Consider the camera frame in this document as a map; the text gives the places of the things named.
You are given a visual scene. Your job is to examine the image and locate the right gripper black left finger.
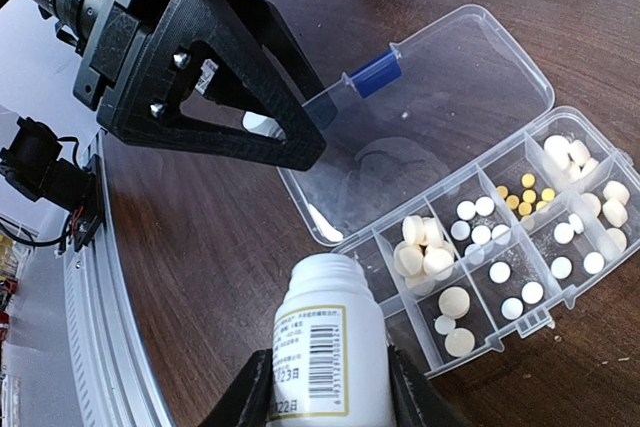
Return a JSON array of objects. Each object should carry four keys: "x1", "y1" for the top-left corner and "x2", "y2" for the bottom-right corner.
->
[{"x1": 199, "y1": 349, "x2": 273, "y2": 427}]

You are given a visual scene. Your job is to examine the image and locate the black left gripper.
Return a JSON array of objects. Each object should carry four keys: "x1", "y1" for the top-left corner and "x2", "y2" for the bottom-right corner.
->
[{"x1": 33, "y1": 0, "x2": 326, "y2": 171}]

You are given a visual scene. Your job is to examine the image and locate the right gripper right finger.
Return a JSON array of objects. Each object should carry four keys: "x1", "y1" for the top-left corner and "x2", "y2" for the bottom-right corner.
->
[{"x1": 388, "y1": 346, "x2": 466, "y2": 427}]

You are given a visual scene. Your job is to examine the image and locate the clear plastic pill organizer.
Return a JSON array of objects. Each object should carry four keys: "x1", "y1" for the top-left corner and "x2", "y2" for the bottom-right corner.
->
[{"x1": 280, "y1": 4, "x2": 639, "y2": 377}]

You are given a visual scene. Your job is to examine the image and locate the white pills in organizer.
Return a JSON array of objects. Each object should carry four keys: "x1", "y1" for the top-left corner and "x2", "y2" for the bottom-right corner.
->
[{"x1": 391, "y1": 136, "x2": 639, "y2": 370}]

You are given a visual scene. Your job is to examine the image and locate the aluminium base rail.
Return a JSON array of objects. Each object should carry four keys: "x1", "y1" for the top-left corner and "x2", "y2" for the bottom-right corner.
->
[{"x1": 64, "y1": 133, "x2": 174, "y2": 426}]

